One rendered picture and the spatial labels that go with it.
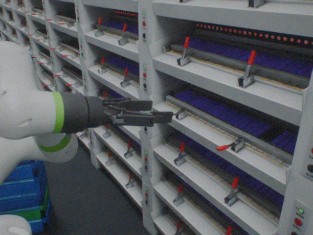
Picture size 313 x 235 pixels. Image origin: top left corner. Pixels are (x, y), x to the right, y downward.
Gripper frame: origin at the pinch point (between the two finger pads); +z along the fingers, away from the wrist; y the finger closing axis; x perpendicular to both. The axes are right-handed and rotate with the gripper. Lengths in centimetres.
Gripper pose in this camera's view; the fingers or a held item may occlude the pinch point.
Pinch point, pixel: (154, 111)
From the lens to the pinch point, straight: 81.7
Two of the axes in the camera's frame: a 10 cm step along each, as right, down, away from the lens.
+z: 8.2, -0.3, 5.7
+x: 1.7, -9.4, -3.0
